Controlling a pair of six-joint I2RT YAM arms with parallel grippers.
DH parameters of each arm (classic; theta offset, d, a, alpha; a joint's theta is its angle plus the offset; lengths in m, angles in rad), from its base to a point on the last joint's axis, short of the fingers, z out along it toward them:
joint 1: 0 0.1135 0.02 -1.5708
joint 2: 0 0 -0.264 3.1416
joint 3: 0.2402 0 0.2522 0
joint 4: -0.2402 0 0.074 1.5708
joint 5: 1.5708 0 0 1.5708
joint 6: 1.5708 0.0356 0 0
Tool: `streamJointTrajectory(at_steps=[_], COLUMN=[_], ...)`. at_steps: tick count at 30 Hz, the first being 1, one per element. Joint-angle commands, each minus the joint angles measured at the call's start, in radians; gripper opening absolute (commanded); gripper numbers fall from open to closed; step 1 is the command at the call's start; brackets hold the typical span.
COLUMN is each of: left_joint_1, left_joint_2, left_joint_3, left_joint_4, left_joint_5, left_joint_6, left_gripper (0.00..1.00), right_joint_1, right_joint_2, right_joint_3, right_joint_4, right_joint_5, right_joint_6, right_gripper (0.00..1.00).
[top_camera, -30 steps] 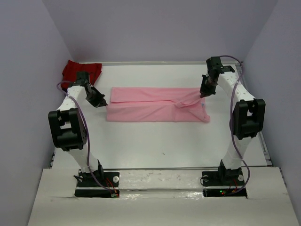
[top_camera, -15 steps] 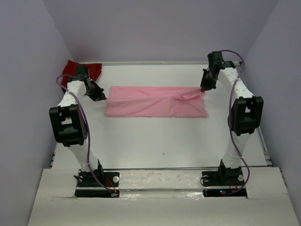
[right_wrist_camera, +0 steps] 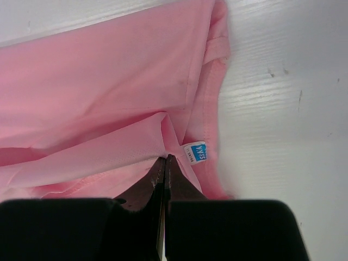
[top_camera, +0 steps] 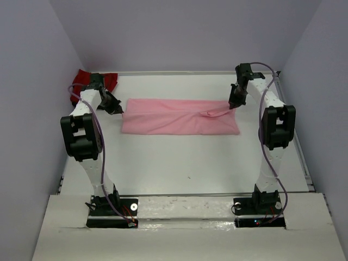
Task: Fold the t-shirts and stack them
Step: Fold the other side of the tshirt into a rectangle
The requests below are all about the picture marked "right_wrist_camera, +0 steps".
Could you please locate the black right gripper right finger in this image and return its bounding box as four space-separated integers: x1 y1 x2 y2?
164 155 309 260

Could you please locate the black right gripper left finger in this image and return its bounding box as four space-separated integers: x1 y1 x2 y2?
1 158 166 260

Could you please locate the pink t shirt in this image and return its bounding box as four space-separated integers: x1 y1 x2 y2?
1 1 231 201

